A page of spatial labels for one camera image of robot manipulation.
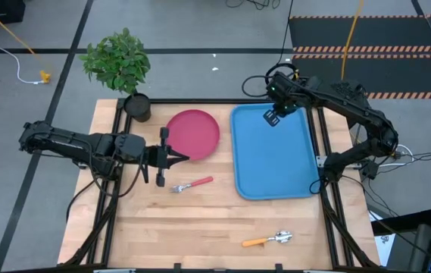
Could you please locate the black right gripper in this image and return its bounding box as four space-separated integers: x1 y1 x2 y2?
263 71 300 128

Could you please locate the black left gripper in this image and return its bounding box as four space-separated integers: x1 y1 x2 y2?
145 127 190 187

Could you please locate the red round plate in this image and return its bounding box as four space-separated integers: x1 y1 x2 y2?
165 108 221 162

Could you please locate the fork with red handle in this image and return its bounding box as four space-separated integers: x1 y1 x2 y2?
169 175 214 193

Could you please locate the spoon with orange handle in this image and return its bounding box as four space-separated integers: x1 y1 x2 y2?
241 230 294 248

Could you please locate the blue plastic tray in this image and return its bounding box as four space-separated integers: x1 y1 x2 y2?
230 102 321 201

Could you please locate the black plant pot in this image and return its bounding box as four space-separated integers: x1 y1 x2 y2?
123 93 152 124

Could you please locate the black mat with hazard stripes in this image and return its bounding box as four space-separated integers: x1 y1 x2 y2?
289 14 431 100

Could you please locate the green leafy plant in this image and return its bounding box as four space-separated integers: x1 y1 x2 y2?
78 27 151 96

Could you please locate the black side desk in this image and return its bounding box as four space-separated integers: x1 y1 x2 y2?
370 207 431 273

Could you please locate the white printed paper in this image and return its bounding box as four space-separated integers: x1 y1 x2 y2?
373 231 397 267

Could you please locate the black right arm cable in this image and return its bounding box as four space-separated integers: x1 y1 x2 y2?
241 74 276 98

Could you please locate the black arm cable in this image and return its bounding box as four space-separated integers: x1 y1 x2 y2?
241 74 276 98
86 149 144 199

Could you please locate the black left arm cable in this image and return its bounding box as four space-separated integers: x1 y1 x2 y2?
86 149 144 199

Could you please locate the black aluminium table frame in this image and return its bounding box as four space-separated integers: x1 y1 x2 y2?
61 97 381 271

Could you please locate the black hanging cable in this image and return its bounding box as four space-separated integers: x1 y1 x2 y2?
264 0 299 81

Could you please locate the black cable under frame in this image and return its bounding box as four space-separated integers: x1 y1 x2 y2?
65 177 101 224

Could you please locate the black cable bundle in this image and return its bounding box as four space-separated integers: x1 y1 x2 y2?
225 0 281 11

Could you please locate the yellow hanging cable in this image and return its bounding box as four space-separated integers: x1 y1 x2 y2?
340 0 365 81

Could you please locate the orange cable with yellow plug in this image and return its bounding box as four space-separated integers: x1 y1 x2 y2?
0 0 52 83

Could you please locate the white floor cable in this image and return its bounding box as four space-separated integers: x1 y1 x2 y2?
0 0 45 85

